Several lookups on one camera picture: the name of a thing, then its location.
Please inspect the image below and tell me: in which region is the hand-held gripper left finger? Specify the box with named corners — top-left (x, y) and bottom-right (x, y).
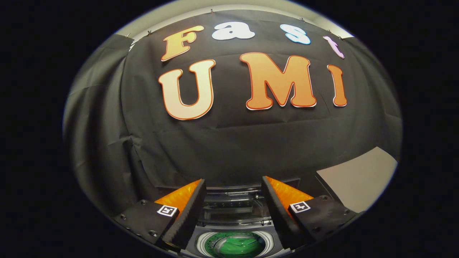
top-left (114, 179), bottom-right (207, 250)

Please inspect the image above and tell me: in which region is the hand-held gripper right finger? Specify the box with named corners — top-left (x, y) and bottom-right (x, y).
top-left (261, 176), bottom-right (359, 250)

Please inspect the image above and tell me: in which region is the dark washing machine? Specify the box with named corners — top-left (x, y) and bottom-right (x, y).
top-left (154, 177), bottom-right (302, 258)

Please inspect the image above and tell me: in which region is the green polo shirt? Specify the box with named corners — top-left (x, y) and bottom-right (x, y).
top-left (212, 233), bottom-right (266, 258)

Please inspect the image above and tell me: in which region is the black backdrop cloth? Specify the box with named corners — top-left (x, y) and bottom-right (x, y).
top-left (63, 9), bottom-right (402, 215)

